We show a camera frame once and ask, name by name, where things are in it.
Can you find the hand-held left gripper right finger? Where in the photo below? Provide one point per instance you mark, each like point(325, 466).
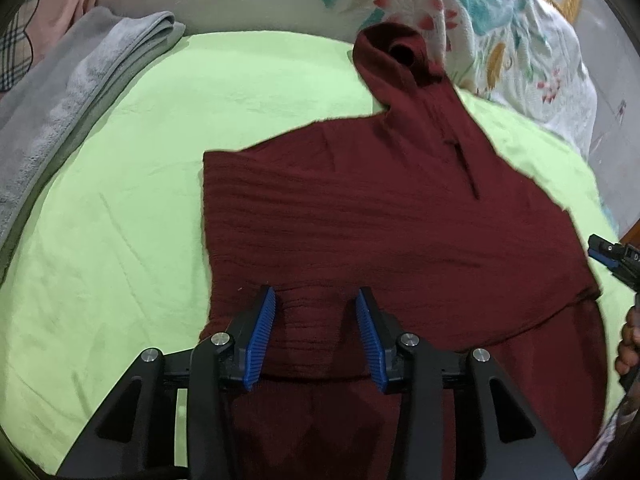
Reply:
point(369, 340)

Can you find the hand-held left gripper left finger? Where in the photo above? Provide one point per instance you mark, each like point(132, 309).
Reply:
point(260, 340)

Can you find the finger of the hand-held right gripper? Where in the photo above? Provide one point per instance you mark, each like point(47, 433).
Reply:
point(602, 252)

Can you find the maroon knit sweater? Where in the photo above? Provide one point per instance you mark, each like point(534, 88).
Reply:
point(375, 210)

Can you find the person's right hand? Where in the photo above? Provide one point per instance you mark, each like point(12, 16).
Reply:
point(631, 345)

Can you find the light green bed sheet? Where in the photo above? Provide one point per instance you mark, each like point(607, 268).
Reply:
point(150, 160)

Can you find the grey folded towel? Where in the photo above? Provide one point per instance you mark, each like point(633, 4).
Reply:
point(75, 95)

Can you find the pink quilt with plaid heart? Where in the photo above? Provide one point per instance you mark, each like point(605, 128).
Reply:
point(65, 5)

